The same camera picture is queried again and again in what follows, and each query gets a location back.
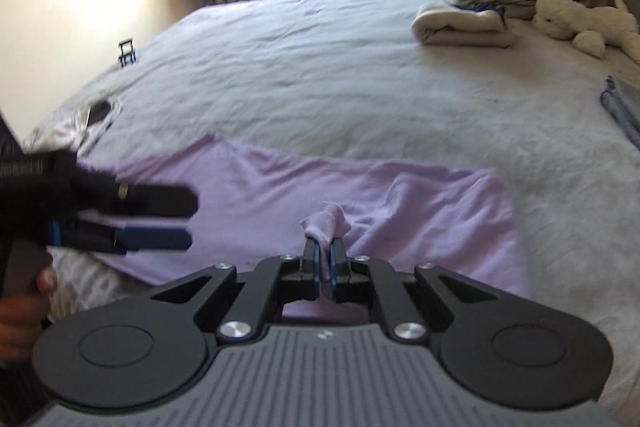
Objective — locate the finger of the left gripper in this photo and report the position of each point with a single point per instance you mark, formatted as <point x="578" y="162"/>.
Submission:
<point x="104" y="193"/>
<point x="105" y="239"/>

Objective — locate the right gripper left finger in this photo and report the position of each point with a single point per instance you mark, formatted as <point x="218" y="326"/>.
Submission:
<point x="238" y="306"/>

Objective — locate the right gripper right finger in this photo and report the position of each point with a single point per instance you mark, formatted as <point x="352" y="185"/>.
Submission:
<point x="407" y="306"/>

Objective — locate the purple garment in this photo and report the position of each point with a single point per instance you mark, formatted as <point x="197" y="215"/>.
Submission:
<point x="256" y="203"/>

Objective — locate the white folded clothes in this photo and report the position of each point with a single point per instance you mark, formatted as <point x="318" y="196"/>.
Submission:
<point x="77" y="130"/>

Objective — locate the left hand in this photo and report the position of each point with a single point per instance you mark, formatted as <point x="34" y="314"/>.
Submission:
<point x="22" y="317"/>

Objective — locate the small black stand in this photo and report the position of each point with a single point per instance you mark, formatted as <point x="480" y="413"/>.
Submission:
<point x="127" y="53"/>

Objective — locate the grey bed sheet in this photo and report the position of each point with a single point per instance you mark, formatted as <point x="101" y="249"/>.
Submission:
<point x="345" y="78"/>

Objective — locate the folded cream towel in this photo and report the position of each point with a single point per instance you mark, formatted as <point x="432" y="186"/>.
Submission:
<point x="441" y="24"/>

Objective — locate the folded grey cloth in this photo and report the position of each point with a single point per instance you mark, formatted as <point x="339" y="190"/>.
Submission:
<point x="622" y="102"/>

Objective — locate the dark blue cloth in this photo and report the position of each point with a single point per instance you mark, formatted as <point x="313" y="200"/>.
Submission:
<point x="482" y="7"/>

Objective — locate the white plush toy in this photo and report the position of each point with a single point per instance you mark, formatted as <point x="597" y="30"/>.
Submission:
<point x="590" y="30"/>

